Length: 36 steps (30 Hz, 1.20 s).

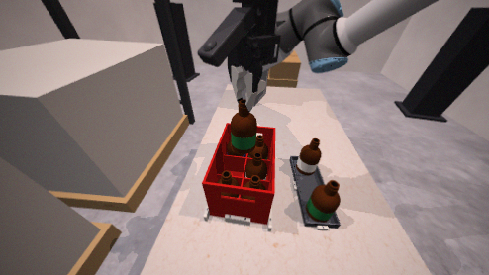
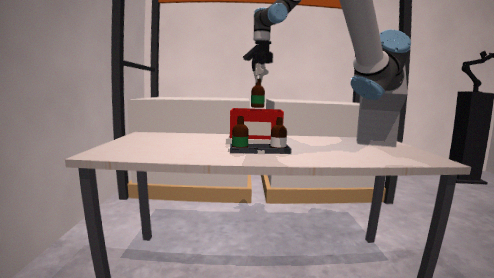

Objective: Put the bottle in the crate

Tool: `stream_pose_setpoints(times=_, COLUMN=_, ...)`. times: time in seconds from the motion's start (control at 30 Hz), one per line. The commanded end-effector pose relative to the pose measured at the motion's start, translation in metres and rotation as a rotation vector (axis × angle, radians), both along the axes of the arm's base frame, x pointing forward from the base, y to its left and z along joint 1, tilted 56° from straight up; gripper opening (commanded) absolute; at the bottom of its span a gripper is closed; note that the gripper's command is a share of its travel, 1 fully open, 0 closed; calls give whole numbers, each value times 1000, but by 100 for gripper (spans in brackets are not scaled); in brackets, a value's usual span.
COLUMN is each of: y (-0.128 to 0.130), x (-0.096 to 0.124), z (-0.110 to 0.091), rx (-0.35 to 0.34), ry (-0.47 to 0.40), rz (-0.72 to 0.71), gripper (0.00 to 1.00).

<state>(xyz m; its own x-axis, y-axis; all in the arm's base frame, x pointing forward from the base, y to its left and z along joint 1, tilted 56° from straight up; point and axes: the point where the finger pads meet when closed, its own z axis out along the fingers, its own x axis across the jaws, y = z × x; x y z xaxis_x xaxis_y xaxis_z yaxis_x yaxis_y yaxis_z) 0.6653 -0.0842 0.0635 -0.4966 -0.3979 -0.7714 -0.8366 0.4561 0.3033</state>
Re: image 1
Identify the red bottle crate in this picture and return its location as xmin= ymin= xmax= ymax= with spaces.
xmin=202 ymin=128 xmax=275 ymax=225

